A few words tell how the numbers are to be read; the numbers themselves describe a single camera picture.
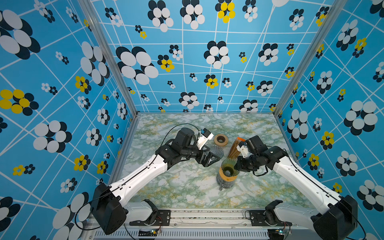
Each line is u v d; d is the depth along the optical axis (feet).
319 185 1.42
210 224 2.38
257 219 2.37
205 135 2.07
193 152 2.03
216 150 3.06
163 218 2.39
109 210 1.25
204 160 2.04
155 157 1.67
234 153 2.99
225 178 2.53
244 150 2.40
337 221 1.22
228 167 2.60
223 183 2.54
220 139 3.39
